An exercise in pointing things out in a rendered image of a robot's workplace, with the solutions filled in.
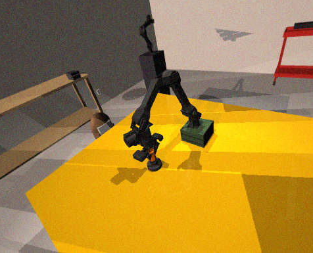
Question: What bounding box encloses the orange cylinder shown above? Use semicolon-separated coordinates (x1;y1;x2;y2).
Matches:
148;148;156;161

